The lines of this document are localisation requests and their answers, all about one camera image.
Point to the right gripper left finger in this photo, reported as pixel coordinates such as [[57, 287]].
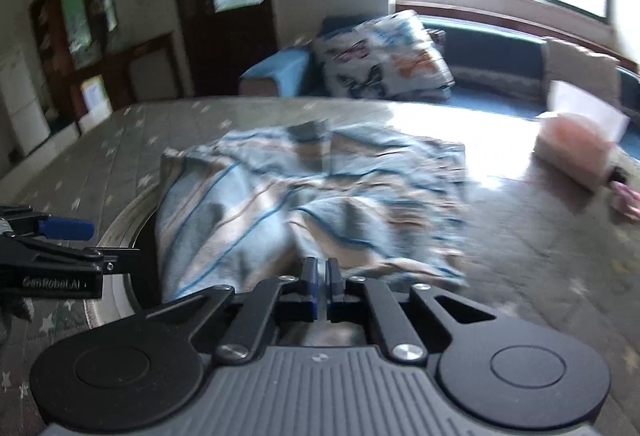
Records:
[[299, 297]]

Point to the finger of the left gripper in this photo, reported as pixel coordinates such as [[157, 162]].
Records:
[[59, 228]]

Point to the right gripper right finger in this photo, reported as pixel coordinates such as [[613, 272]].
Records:
[[344, 296]]

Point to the blue striped knit garment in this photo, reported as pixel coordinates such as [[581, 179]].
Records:
[[252, 205]]

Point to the round black induction cooktop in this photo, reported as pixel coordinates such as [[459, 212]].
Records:
[[130, 282]]

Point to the white refrigerator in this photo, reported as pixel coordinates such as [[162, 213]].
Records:
[[28, 124]]

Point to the dark wooden cabinet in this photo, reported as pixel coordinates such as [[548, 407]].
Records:
[[84, 67]]

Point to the butterfly print pillow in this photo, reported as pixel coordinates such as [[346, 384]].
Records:
[[387, 58]]

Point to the blue bench sofa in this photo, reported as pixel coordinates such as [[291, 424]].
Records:
[[494, 70]]

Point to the pink tissue box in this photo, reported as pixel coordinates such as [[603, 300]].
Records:
[[578, 134]]

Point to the pink hair clip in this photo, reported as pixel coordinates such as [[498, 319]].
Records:
[[623, 198]]

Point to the beige cushion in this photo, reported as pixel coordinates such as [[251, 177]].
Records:
[[590, 71]]

